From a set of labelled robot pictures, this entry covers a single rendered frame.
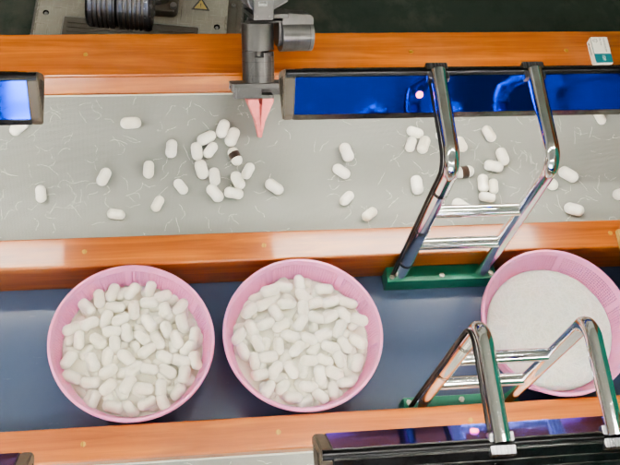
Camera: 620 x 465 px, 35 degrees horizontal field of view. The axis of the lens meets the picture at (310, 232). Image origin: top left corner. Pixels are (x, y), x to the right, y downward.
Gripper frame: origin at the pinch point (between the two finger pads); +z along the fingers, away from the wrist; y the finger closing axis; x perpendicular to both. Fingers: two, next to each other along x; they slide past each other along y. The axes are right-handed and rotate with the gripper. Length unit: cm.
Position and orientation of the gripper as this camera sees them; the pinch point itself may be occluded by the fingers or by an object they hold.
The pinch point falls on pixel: (259, 132)
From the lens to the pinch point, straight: 181.3
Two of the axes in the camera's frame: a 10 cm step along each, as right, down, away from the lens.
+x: -1.5, -2.5, 9.6
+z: 0.1, 9.7, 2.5
